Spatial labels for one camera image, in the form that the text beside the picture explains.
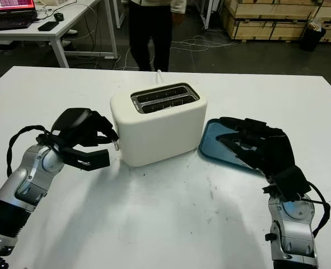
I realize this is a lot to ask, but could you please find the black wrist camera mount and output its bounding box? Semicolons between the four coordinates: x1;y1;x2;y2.
36;133;111;171
262;165;313;202

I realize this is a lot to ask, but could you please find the person in black trousers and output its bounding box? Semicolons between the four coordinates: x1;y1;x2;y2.
122;0;188;72

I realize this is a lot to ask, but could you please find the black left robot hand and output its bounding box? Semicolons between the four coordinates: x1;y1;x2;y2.
50;108;120;148

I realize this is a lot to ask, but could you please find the black laptop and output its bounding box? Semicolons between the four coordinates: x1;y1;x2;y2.
0;0;40;32

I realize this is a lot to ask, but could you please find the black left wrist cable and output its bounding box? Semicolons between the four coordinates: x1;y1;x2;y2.
6;125;54;177

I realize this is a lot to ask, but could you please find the cream white two-slot toaster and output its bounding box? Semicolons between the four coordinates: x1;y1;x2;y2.
110;82;208;168

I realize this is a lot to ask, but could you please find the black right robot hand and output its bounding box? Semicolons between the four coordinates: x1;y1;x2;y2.
215;117;297;179

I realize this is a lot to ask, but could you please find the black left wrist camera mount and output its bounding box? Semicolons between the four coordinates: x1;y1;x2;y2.
36;133;111;171

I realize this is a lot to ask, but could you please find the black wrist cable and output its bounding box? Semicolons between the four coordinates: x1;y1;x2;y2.
6;125;54;177
299;180;331;239

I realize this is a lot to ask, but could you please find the black trash bin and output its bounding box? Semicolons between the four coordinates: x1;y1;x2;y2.
299;19;327;52

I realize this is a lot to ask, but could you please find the black smartphone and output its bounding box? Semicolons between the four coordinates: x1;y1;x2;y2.
38;21;59;31

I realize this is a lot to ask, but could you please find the white floor cable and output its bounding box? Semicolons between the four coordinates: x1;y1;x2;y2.
117;27;236;71

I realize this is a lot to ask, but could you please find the white office desk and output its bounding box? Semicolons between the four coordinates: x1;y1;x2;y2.
0;0;118;68

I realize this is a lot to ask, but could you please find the blue plastic tray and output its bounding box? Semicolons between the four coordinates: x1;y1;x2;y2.
197;119;263;177

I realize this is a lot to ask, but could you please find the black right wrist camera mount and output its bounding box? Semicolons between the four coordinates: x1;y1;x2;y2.
262;165;313;202

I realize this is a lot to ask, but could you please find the white table leg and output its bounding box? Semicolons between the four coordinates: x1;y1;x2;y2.
203;0;213;30
114;0;127;29

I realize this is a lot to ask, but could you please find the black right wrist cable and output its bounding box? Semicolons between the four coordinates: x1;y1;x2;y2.
299;180;331;239

